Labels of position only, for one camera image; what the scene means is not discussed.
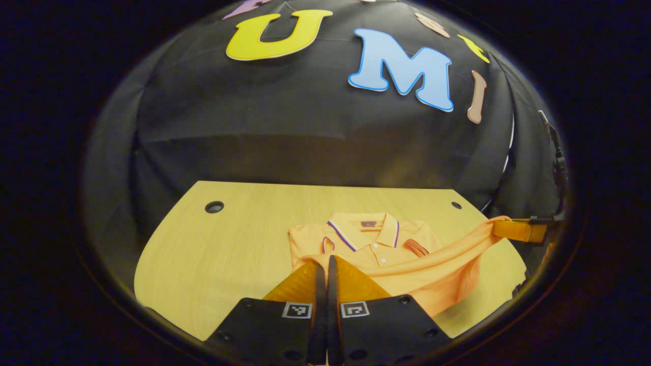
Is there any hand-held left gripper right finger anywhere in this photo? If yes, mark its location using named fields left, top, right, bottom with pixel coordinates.
left=327, top=254, right=453, bottom=366

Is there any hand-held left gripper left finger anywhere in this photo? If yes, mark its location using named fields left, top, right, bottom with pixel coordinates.
left=202, top=259, right=329, bottom=366

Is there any orange polo T-shirt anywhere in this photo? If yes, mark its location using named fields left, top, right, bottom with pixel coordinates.
left=288, top=211, right=512, bottom=318

